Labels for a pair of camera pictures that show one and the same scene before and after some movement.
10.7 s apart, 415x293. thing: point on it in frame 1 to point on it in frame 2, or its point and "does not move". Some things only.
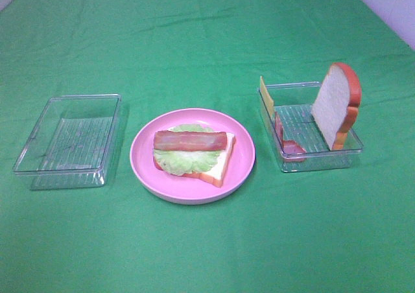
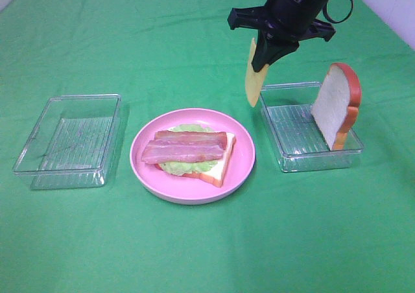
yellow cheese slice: (268, 98) to (254, 80)
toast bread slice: (336, 107) does not move
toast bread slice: (214, 174) does not move
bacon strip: (190, 140) does not move
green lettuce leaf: (184, 162) does not move
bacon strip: (291, 151) to (159, 151)
